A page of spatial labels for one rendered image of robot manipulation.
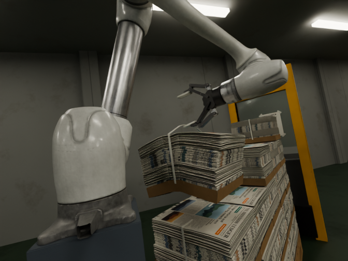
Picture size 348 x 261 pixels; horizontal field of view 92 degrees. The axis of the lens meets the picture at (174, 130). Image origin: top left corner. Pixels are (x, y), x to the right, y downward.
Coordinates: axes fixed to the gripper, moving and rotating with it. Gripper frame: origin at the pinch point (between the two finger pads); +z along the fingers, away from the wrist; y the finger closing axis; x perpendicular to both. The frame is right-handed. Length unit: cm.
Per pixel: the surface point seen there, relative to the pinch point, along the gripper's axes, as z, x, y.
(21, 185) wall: 328, -5, 18
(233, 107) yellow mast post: 24, 158, -27
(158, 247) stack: 21, -11, 58
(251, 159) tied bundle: -12, 46, 31
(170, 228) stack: 11, -11, 49
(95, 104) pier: 238, 86, -99
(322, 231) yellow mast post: -29, 159, 121
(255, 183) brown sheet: -10, 46, 45
